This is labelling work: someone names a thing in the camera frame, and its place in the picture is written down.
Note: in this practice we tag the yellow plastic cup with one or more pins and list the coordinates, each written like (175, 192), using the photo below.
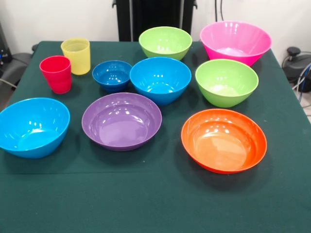
(77, 58)

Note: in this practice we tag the orange plastic bowl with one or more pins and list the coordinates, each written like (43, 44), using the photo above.
(223, 143)

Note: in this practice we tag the red plastic cup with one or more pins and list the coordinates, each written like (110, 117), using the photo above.
(59, 82)

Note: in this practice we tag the pink plastic bowl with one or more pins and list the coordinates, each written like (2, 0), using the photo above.
(235, 41)

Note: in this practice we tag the light blue plastic bowl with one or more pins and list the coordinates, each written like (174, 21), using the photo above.
(31, 131)
(160, 77)

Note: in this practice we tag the green plastic bowl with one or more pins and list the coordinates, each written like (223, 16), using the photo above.
(165, 41)
(226, 80)

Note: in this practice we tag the purple plastic bowl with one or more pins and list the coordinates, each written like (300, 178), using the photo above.
(121, 123)

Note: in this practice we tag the dark green tablecloth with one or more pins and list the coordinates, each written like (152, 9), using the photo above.
(155, 199)

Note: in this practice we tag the grey office chair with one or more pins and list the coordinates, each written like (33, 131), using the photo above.
(17, 65)

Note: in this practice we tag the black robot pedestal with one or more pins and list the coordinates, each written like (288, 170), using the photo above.
(155, 14)

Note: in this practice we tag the small dark blue bowl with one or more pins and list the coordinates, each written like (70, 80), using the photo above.
(111, 77)

